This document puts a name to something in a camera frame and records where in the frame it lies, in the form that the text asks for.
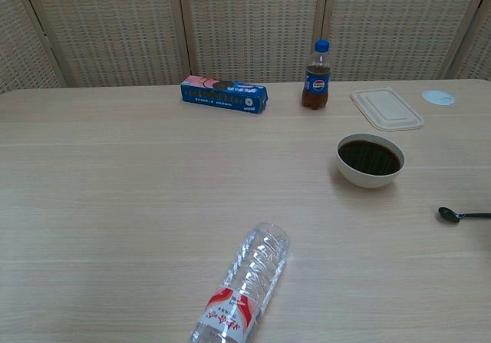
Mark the white bowl dark liquid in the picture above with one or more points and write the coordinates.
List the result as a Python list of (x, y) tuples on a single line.
[(370, 160)]

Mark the white round table grommet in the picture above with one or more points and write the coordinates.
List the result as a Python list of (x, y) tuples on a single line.
[(437, 97)]

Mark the blue cookie box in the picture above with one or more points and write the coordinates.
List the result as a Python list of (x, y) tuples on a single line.
[(222, 98)]

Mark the beige rectangular container lid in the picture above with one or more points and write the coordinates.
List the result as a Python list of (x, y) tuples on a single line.
[(385, 109)]

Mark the woven wooden folding screen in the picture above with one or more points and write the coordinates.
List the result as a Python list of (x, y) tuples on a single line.
[(249, 24)]

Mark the black plastic spoon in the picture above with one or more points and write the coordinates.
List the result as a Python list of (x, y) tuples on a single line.
[(448, 215)]

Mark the clear plastic water bottle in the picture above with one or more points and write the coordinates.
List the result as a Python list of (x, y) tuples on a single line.
[(245, 285)]

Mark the small Pepsi cola bottle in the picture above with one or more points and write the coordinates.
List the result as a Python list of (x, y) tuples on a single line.
[(315, 86)]

